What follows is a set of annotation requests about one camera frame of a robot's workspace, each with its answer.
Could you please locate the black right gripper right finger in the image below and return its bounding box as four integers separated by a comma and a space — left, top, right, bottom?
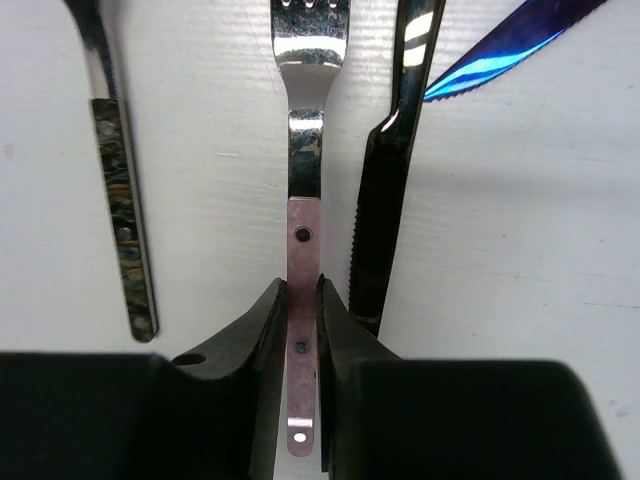
317, 276, 399, 479

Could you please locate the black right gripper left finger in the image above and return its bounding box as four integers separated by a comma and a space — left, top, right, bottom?
171, 278, 286, 479

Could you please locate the black knife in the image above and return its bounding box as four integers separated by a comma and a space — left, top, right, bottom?
348, 1, 445, 336

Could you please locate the fork with pink handle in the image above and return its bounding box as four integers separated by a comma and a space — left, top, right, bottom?
270, 1, 350, 457

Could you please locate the iridescent blue knife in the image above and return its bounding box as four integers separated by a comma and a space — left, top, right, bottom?
423, 0, 604, 103

